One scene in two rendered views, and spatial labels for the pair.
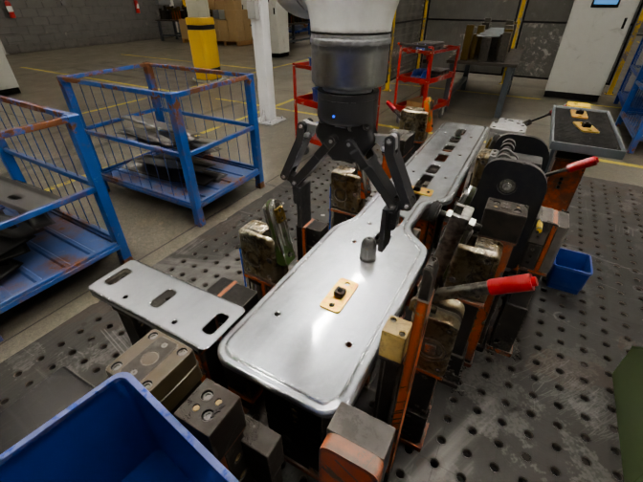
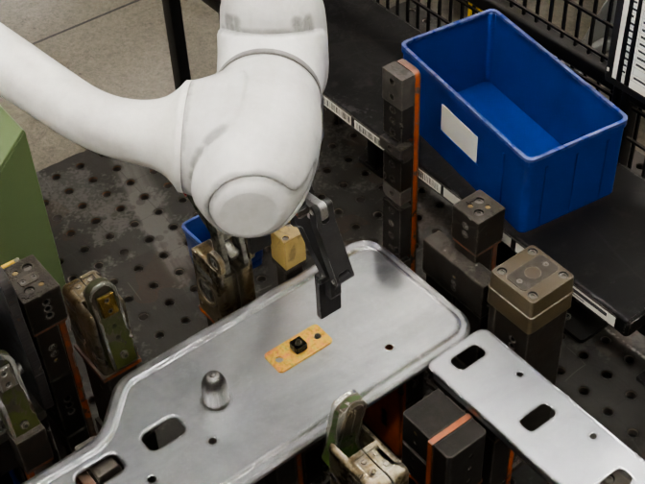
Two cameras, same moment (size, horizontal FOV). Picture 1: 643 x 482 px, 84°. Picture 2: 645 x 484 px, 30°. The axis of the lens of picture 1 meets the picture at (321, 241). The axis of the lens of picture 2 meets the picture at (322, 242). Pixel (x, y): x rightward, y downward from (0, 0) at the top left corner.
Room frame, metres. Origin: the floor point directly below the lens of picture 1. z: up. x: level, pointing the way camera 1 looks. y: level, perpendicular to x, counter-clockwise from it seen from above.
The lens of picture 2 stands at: (1.34, 0.42, 2.16)
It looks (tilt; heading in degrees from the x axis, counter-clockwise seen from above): 45 degrees down; 205
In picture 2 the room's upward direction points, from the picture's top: 3 degrees counter-clockwise
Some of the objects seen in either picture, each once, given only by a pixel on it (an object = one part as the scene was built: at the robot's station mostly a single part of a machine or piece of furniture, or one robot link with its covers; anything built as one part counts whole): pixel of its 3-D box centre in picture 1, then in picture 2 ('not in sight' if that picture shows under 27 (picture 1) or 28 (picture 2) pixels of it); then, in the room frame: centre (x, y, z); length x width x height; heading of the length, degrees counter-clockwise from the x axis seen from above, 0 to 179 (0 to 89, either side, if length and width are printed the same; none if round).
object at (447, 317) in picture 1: (421, 379); (232, 337); (0.38, -0.18, 0.88); 0.07 x 0.06 x 0.35; 61
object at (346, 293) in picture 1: (340, 293); (298, 346); (0.46, -0.03, 1.01); 0.08 x 0.04 x 0.01; 151
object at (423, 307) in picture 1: (403, 398); not in sight; (0.30, -0.12, 0.95); 0.03 x 0.01 x 0.50; 151
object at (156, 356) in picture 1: (181, 432); (520, 363); (0.29, 0.21, 0.88); 0.08 x 0.08 x 0.36; 61
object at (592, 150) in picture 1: (582, 127); not in sight; (0.91, -0.66, 1.16); 0.37 x 0.14 x 0.02; 151
